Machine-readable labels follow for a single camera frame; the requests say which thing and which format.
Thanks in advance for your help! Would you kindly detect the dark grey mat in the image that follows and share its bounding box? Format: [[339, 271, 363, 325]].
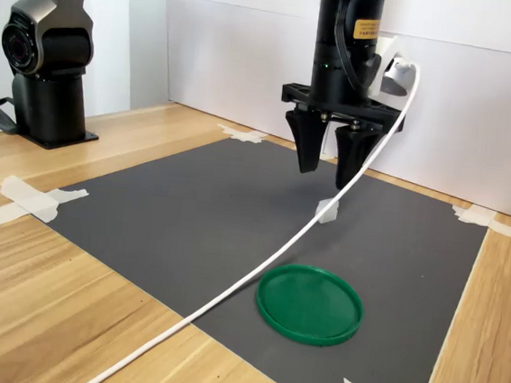
[[31, 120, 498, 383]]

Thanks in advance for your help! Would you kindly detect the white camera cable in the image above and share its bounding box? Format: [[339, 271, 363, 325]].
[[75, 32, 425, 383]]

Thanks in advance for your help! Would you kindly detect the small white plastic terminal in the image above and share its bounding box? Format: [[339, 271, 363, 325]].
[[313, 196, 341, 226]]

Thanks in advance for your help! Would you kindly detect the white round wrist camera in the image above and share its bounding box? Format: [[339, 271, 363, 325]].
[[369, 33, 424, 100]]

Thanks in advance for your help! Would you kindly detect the white partition panel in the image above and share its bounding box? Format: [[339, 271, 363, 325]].
[[317, 23, 511, 223], [151, 0, 351, 154]]

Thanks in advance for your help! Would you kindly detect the round green lid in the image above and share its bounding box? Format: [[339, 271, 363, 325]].
[[251, 260, 369, 351]]

